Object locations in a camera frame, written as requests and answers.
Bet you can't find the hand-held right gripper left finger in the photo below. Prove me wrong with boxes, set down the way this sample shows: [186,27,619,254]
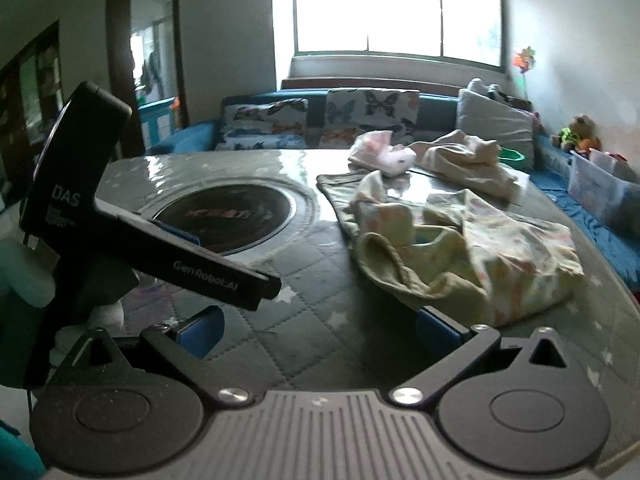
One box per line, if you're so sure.
[45,306,253,407]

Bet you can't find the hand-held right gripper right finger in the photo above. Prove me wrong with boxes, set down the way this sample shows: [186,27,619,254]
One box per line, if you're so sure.
[389,307,598,407]

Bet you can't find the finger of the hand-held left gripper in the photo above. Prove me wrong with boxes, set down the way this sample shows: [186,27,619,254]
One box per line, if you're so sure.
[135,211,202,249]

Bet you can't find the pastel striped button shirt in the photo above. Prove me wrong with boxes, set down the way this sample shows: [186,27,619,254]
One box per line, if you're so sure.
[317,169,586,329]

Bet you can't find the person's left forearm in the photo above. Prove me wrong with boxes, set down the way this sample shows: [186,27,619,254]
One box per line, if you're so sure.
[0,240,57,307]

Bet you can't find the dark wooden cabinet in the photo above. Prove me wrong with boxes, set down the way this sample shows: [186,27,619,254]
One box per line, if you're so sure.
[0,22,65,206]

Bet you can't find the teal playpen panel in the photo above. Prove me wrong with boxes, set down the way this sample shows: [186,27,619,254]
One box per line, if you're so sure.
[138,96,179,150]

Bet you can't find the butterfly print cushion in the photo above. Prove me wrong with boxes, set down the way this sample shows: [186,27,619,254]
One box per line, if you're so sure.
[216,98,310,152]
[320,88,422,149]

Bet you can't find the cream garment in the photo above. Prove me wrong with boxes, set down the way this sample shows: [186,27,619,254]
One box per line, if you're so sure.
[409,129,532,202]

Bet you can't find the pink folded garment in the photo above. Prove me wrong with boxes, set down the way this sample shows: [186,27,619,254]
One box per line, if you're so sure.
[348,130,417,177]

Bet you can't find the green bowl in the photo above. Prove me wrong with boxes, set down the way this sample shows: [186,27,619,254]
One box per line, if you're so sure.
[496,147,527,172]

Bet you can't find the clear plastic storage box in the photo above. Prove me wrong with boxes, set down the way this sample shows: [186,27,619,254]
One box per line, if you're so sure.
[566,151,640,228]

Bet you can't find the grey pillow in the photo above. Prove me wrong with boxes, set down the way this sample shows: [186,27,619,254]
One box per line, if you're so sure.
[456,88,537,171]

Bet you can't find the blue sofa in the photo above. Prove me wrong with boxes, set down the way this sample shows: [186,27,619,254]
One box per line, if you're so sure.
[145,90,640,292]

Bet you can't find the brown plush toy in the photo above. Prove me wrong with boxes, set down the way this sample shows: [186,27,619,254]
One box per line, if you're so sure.
[556,114,602,155]

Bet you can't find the grey cloth bundle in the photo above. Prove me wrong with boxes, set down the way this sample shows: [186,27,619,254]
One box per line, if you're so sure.
[467,77,532,111]

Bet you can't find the colourful pinwheel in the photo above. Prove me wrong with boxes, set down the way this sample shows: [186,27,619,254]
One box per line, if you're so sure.
[512,45,540,102]

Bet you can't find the window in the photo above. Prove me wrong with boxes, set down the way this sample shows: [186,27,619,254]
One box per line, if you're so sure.
[292,0,503,68]

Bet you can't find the dark wooden door frame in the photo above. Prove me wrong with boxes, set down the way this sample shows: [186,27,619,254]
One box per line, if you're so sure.
[106,0,182,157]

